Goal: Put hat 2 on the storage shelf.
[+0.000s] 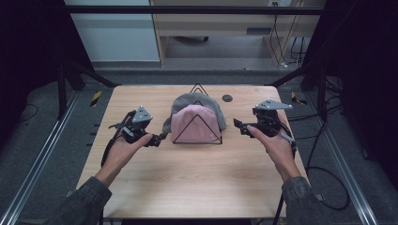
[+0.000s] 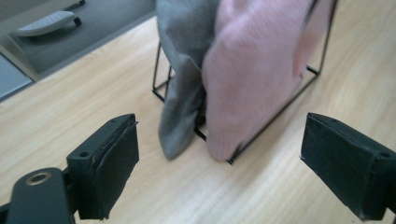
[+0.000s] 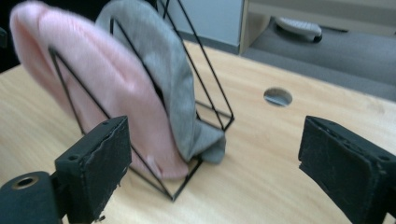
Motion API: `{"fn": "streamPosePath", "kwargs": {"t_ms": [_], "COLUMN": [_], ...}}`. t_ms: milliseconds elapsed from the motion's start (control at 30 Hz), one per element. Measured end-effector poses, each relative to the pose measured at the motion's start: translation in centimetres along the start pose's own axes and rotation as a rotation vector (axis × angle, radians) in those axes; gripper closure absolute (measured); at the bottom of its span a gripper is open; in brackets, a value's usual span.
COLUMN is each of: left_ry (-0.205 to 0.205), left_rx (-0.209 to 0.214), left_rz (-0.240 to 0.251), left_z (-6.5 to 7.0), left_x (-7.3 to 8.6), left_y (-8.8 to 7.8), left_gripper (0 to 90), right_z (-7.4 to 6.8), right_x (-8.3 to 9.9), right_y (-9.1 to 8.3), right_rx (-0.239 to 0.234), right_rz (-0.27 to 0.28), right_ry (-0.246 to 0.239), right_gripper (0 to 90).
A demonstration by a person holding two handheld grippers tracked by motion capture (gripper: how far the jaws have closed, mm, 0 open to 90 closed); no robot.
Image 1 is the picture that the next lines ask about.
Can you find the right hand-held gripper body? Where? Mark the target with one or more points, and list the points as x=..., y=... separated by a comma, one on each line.
x=267, y=120

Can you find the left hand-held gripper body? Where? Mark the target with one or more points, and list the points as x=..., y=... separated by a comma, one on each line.
x=137, y=125

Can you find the pink knit beanie hat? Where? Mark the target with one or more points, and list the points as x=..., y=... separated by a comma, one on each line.
x=194, y=125

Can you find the grey knit beanie hat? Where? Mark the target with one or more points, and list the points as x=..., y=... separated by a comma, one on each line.
x=194, y=99

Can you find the person's right hand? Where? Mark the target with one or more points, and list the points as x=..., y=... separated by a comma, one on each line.
x=277, y=150

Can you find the person's left hand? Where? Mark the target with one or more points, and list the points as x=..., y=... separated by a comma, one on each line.
x=120, y=156

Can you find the grey round table grommet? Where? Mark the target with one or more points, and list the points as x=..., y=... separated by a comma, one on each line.
x=227, y=98

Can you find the yellow pliers on floor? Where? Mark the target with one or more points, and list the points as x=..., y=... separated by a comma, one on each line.
x=295, y=98

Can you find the white cabinet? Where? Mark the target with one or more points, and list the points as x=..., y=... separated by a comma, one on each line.
x=115, y=37

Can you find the grey tape piece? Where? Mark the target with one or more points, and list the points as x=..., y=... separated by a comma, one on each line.
x=320, y=197

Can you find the light wooden desk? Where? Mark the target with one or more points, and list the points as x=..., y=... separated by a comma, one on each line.
x=216, y=25

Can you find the dark curtain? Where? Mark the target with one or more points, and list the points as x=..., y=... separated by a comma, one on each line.
x=31, y=47
x=369, y=62

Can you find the black frame strut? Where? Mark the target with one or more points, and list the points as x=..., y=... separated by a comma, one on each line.
x=62, y=93
x=321, y=93

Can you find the aluminium floor rail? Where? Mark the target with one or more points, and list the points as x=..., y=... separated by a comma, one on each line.
x=344, y=168
x=37, y=159

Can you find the black horizontal frame bar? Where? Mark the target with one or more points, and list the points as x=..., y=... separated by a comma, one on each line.
x=187, y=10

